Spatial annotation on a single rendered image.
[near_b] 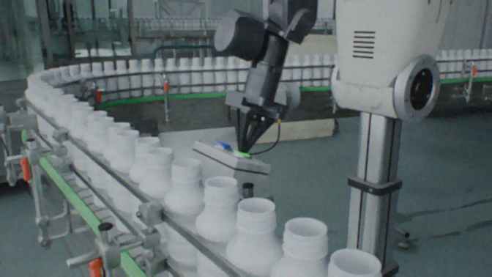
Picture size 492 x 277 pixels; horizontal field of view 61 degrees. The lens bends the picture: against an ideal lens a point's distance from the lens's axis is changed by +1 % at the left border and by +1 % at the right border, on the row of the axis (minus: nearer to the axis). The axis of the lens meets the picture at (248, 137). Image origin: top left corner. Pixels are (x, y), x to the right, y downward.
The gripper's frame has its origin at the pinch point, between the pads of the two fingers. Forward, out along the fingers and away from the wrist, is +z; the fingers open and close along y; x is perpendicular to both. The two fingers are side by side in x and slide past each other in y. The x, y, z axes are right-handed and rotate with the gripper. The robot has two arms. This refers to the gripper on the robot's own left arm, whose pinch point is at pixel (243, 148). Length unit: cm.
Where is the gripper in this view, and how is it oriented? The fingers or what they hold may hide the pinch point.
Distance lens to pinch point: 71.8
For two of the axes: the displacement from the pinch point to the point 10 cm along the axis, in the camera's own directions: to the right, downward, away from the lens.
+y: 6.0, 2.2, -7.7
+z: -2.7, 9.6, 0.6
